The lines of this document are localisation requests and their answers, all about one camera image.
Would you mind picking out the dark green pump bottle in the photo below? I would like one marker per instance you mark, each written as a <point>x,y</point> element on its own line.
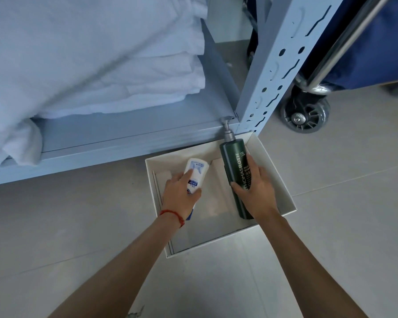
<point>234,162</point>

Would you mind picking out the person's left hand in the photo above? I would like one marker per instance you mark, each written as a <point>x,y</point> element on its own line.
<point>175,198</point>

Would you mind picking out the black caster wheel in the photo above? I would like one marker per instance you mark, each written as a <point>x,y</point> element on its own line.
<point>251,51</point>

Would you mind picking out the person's right forearm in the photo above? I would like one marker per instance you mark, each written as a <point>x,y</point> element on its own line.
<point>305,271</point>

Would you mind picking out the grey caster wheel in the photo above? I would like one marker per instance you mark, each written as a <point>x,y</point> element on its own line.
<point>303,115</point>

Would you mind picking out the chrome cart frame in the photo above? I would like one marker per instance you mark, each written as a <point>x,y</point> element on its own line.
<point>341,42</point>

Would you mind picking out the stack of white folded towels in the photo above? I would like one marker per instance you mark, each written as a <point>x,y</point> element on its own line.
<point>86,52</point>

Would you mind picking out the person's right thumb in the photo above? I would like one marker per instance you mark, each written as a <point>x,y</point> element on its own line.
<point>238,188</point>

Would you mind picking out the person's right hand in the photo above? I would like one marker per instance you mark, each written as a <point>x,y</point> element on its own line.
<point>257,197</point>

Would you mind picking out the white cardboard box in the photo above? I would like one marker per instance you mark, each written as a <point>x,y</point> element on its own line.
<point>215,231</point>

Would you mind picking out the dark blue cart bag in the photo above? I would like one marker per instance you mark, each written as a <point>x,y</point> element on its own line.
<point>378,46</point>

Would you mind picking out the white tube with blue print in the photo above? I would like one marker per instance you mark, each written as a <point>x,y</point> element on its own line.
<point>198,168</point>

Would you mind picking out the light grey metal shelf rack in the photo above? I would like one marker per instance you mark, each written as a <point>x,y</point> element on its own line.
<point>126,129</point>

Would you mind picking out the person's left forearm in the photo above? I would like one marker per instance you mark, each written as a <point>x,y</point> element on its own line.
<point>126,271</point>

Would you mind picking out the person's left thumb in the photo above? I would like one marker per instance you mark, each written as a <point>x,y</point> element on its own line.
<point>195,193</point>

